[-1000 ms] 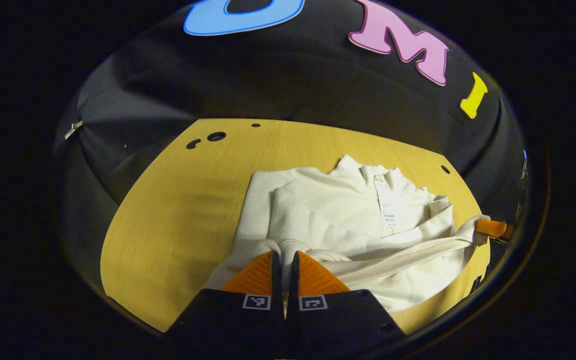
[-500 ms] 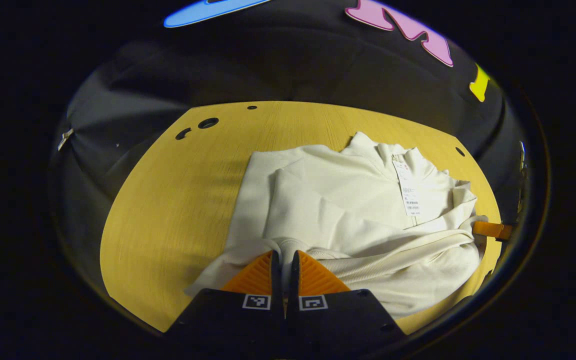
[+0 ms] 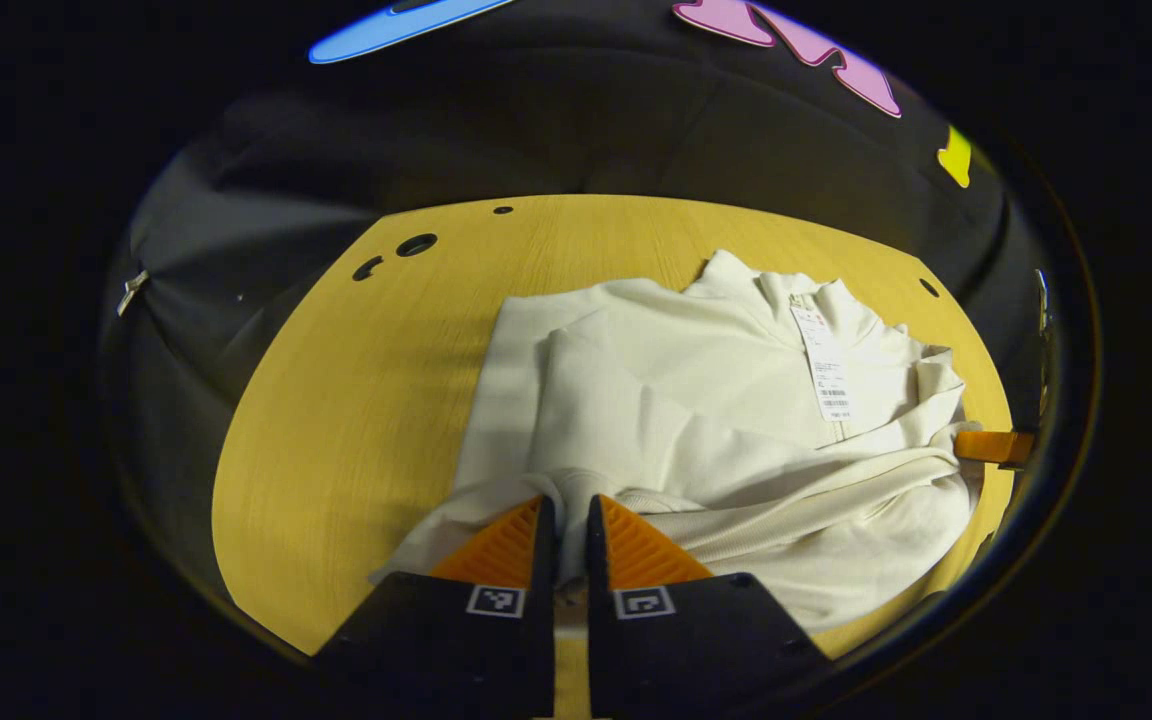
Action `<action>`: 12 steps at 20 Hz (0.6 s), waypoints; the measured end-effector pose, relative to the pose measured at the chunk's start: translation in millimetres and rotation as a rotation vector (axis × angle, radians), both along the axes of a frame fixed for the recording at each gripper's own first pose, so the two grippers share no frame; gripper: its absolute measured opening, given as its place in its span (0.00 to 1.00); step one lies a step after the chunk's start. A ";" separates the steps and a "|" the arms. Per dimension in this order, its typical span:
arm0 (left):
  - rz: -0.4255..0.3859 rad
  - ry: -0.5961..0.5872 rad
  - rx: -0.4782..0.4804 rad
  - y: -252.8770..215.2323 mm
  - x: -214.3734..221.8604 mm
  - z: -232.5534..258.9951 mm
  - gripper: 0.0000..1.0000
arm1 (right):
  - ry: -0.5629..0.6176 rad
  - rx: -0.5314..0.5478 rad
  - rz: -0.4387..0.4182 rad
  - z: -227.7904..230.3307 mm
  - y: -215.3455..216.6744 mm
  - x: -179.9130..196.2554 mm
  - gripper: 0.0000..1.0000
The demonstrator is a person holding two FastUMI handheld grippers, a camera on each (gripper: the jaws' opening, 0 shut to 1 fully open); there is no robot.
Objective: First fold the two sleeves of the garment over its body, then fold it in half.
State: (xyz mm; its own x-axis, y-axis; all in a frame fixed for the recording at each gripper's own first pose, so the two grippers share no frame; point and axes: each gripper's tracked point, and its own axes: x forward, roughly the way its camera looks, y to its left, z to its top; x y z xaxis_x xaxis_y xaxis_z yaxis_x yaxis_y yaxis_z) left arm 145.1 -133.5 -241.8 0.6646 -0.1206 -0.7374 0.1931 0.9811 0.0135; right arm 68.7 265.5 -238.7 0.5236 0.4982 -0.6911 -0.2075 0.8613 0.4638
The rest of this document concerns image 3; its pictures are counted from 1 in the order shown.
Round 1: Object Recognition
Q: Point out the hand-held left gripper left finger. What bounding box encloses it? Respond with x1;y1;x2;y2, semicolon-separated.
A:
311;495;557;720

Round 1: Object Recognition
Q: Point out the black backdrop cloth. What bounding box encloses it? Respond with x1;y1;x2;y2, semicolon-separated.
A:
101;0;1057;601

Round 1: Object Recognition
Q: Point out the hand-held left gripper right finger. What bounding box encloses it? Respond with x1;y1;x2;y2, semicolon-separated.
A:
586;494;832;720

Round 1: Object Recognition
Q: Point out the white paper garment tag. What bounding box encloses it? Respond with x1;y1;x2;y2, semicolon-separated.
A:
789;305;854;422

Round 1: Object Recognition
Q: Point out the cream white sweatshirt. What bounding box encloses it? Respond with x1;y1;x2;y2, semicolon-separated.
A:
371;250;982;633

